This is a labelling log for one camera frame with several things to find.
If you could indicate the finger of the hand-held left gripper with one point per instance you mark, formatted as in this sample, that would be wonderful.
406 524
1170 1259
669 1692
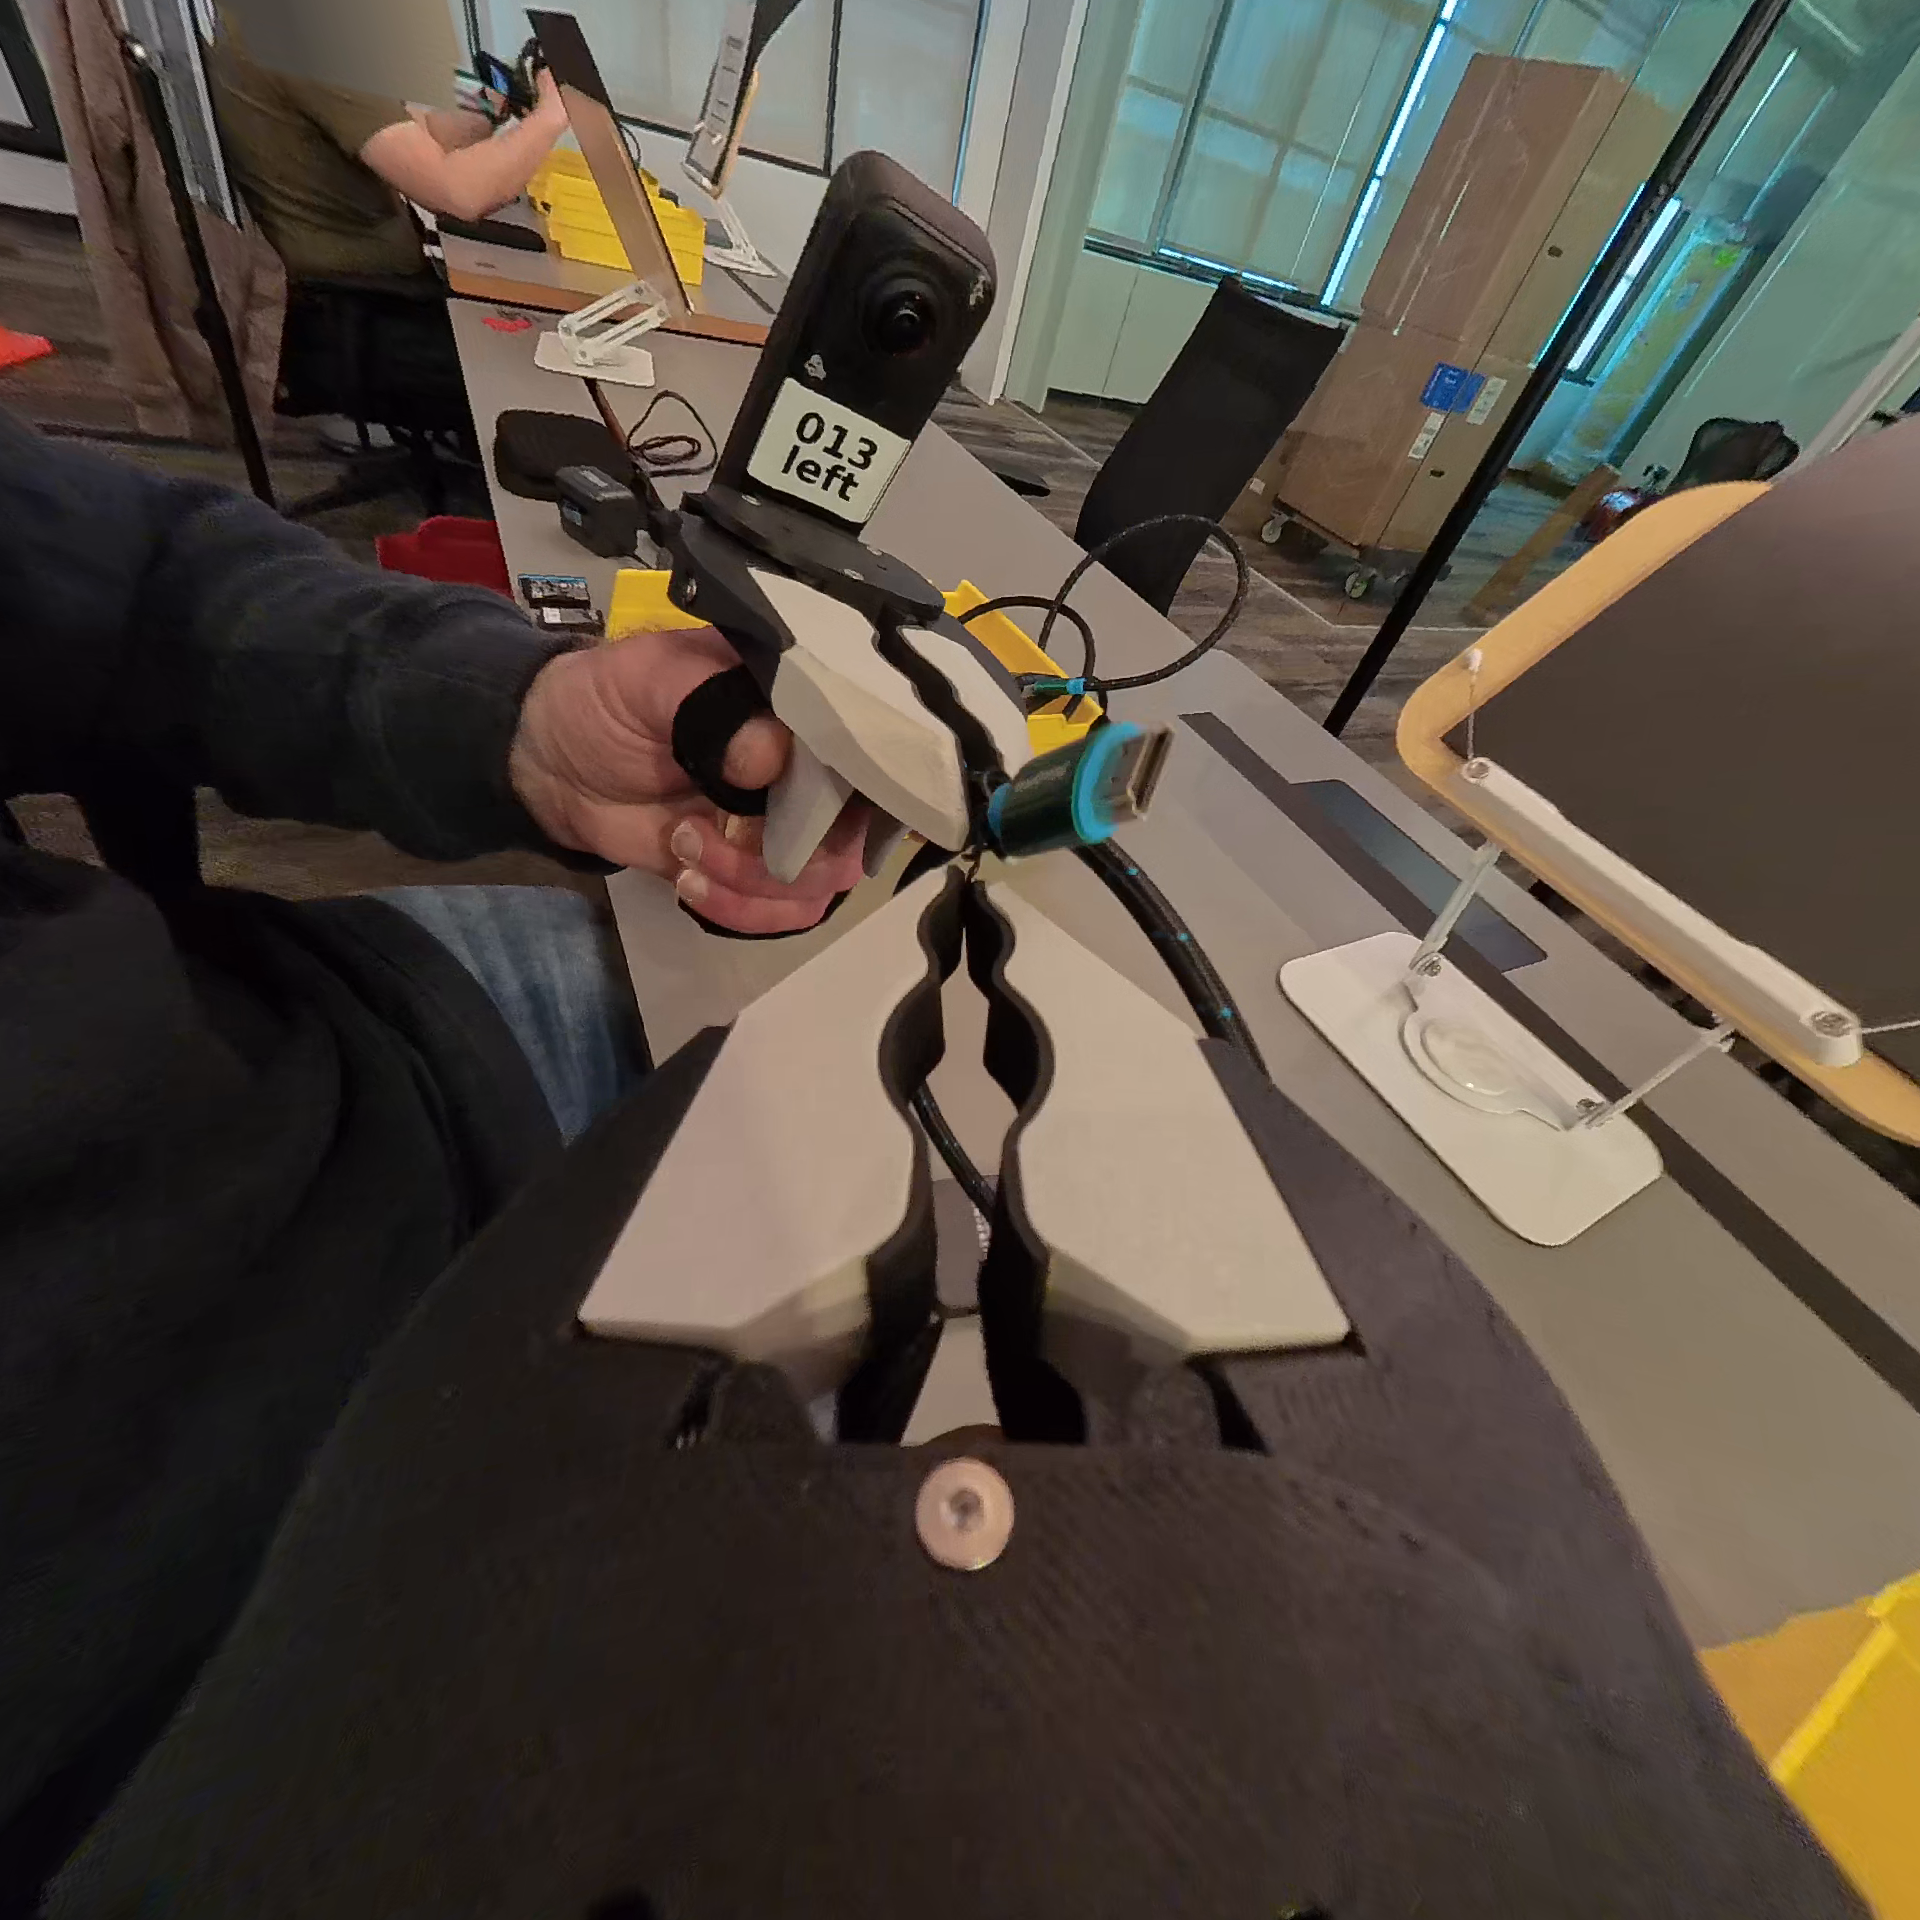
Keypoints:
993 707
874 722

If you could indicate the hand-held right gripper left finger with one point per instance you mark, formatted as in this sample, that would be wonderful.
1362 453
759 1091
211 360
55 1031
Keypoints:
737 1201

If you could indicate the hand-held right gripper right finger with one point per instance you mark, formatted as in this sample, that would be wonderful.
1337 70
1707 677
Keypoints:
1187 1214

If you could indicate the yellow plastic bin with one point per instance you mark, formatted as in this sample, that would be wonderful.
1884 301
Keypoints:
647 609
1847 1756

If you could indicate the person's left forearm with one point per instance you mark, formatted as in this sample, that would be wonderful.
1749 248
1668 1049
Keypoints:
271 661

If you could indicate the person's left hand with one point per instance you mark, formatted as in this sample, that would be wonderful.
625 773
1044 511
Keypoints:
602 764

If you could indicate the white stand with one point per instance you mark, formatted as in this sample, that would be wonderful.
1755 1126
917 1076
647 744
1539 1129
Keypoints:
602 325

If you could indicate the black office chair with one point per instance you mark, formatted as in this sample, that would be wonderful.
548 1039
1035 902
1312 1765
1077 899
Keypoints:
1202 404

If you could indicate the black desktop device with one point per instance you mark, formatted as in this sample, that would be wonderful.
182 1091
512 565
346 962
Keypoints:
551 450

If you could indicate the small red box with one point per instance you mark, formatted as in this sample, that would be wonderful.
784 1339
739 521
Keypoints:
445 549

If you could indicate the person's black top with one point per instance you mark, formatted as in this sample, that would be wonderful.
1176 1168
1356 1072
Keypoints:
182 1351

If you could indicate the cart with cardboard boxes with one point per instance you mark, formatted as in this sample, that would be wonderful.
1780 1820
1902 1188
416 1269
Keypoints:
1472 270

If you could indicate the black stand pole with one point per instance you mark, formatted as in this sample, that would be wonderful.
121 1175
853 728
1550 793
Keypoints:
1552 376

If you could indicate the wooden rimmed black panel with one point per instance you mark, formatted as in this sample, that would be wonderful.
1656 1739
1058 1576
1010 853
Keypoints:
1741 693

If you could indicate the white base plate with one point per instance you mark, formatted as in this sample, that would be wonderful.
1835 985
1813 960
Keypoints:
1366 1020

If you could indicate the white bracket bar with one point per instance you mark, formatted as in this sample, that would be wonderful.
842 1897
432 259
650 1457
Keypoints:
1651 902

